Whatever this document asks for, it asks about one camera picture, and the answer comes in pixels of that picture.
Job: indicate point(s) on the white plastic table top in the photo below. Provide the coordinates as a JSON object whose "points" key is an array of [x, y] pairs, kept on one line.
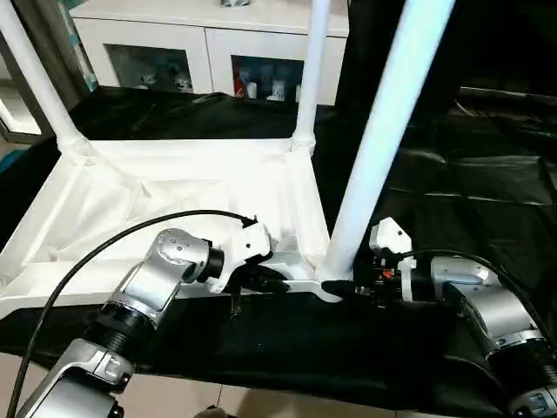
{"points": [[174, 187]]}

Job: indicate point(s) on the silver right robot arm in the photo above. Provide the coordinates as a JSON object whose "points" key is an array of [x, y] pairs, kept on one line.
{"points": [[491, 296]]}

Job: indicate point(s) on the black work mat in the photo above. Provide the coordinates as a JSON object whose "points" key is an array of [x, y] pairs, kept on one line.
{"points": [[457, 183]]}

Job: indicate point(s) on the red white bottle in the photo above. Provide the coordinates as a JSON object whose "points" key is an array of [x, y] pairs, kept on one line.
{"points": [[238, 82]]}

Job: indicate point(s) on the white glass door cabinet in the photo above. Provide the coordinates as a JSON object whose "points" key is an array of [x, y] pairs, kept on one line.
{"points": [[174, 39]]}

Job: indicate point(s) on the teal plastic item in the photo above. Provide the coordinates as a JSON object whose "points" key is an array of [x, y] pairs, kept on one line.
{"points": [[5, 161]]}

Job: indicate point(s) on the black white patterned box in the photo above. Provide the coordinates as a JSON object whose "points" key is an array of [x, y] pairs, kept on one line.
{"points": [[235, 3]]}

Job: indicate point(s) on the grey curtain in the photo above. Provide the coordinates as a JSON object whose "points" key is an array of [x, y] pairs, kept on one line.
{"points": [[56, 26]]}

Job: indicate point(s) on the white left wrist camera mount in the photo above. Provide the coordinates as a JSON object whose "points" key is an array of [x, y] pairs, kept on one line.
{"points": [[250, 244]]}

